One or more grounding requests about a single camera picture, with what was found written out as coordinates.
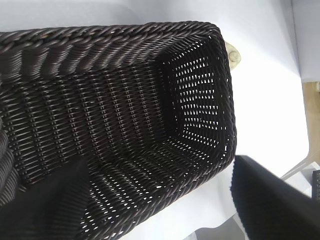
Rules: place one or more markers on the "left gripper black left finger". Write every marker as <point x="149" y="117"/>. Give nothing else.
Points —
<point x="45" y="215"/>

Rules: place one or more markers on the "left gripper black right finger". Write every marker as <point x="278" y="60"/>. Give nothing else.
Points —
<point x="275" y="205"/>

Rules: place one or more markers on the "dark brown woven basket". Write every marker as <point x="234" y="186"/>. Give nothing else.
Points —
<point x="100" y="112"/>

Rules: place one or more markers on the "pale yellow egg yolk pastry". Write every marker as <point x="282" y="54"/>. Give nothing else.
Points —
<point x="235" y="57"/>

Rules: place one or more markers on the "black ribbed box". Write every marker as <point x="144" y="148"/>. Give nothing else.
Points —
<point x="317" y="183"/>

